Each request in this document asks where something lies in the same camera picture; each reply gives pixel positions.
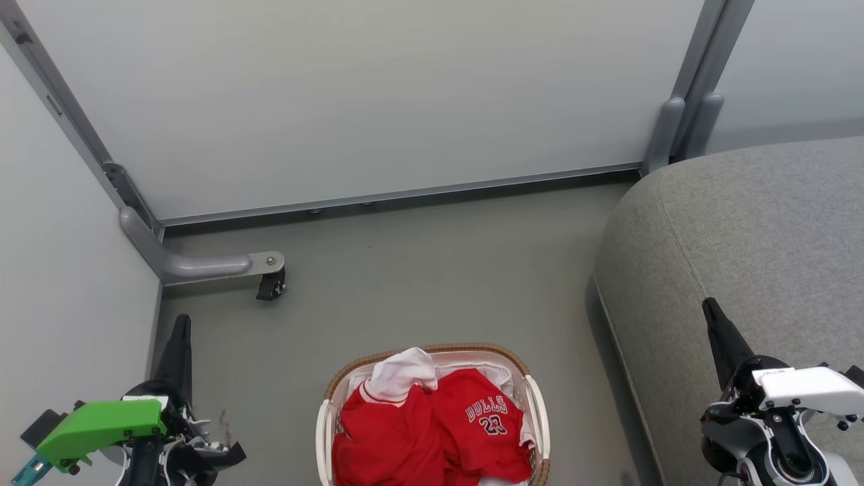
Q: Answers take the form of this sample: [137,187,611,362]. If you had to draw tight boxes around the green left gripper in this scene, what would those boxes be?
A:
[37,314,248,475]

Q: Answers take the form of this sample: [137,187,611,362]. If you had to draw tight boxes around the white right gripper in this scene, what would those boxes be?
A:
[702,297,864,414]

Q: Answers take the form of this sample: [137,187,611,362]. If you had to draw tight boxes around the red Bulls jersey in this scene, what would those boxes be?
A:
[331,364,537,486]

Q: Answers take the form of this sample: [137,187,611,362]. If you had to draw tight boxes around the grey fabric sofa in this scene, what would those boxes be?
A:
[593,135,864,486]

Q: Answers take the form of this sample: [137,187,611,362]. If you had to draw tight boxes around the black caster wheel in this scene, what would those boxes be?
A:
[256,268,288,302]

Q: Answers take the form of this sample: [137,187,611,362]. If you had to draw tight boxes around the white wicker-rimmed laundry basket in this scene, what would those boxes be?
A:
[316,343,551,486]

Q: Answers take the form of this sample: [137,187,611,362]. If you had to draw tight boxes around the white garment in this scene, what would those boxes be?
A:
[348,348,535,486]

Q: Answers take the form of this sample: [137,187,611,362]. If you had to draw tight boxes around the black cable with teal plug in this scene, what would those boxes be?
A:
[10,454,53,486]

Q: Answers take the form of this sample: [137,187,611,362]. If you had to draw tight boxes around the grey partition post double foot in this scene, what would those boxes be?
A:
[641,0,755,176]

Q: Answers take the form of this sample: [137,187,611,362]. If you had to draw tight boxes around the grey partition bottom rail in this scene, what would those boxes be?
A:
[159,162,643,227]

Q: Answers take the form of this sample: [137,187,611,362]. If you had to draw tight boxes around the grey partition post with slots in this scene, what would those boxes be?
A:
[0,0,164,241]

